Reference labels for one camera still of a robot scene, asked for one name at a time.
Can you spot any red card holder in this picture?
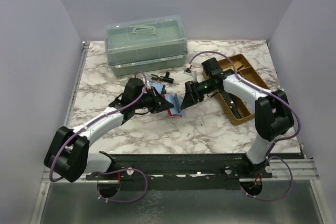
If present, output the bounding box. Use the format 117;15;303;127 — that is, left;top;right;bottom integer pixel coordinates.
162;93;185;117

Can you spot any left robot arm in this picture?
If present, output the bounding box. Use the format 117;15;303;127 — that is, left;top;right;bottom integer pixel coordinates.
44;78;174;182

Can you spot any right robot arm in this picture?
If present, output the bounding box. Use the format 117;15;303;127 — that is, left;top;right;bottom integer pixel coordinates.
180;58;294;174

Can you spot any smartphone with blue screen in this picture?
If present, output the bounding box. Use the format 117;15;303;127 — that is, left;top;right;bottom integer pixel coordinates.
148;82;166;94

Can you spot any black T-shaped pipe fitting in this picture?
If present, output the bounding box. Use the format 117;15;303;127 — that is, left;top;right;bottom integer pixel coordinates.
150;71;174;83

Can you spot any black tool in tray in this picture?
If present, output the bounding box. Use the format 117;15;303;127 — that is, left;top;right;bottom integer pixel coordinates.
228;100;243;119

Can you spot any brown woven tray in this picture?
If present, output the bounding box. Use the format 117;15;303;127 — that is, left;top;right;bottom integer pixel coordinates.
212;54;270;125

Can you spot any green plastic storage box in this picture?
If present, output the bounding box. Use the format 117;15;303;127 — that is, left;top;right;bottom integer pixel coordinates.
104;16;188;77

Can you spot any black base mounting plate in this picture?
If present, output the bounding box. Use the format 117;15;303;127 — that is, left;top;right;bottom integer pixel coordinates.
86;153;274;192

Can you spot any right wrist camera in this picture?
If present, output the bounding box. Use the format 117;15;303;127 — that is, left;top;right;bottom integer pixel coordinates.
183;67;197;82

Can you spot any aluminium rail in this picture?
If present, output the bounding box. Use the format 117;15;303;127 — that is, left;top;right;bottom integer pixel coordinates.
41;158;320;183

